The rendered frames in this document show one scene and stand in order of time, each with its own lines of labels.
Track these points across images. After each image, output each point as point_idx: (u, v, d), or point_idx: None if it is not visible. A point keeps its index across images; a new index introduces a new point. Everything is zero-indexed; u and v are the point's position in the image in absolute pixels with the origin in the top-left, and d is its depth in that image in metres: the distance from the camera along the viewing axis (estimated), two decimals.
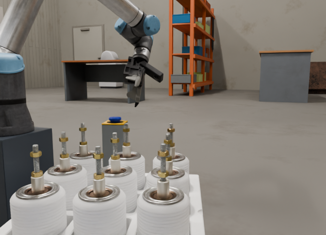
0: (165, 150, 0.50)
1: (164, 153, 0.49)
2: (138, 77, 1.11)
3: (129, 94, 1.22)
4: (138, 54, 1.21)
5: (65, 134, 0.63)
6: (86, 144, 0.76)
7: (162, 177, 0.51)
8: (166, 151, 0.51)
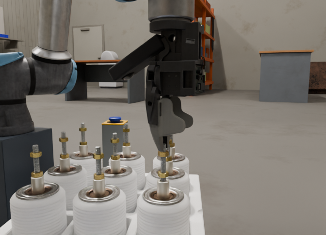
0: (165, 150, 0.50)
1: (164, 153, 0.49)
2: None
3: (178, 125, 0.46)
4: None
5: (65, 134, 0.63)
6: (86, 144, 0.76)
7: (162, 178, 0.51)
8: (166, 151, 0.51)
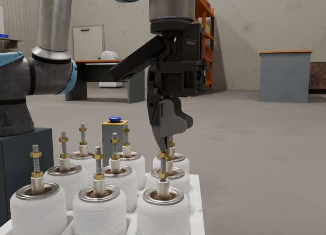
0: (162, 150, 0.50)
1: (167, 151, 0.51)
2: None
3: (180, 125, 0.46)
4: None
5: (65, 134, 0.63)
6: (86, 144, 0.76)
7: (161, 180, 0.50)
8: (157, 152, 0.50)
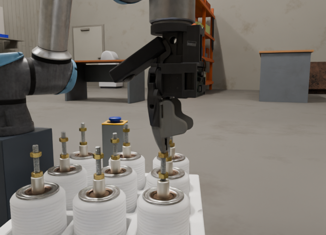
0: (161, 151, 0.50)
1: (158, 152, 0.51)
2: None
3: (180, 127, 0.46)
4: None
5: (65, 134, 0.63)
6: (86, 144, 0.76)
7: (165, 180, 0.50)
8: (163, 155, 0.49)
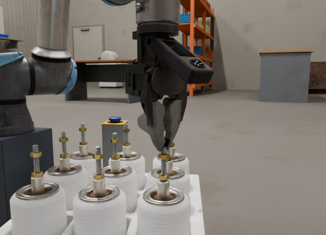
0: (162, 152, 0.50)
1: (166, 153, 0.51)
2: (150, 129, 0.47)
3: None
4: (138, 27, 0.46)
5: (65, 134, 0.63)
6: (86, 144, 0.76)
7: (161, 181, 0.50)
8: (158, 155, 0.50)
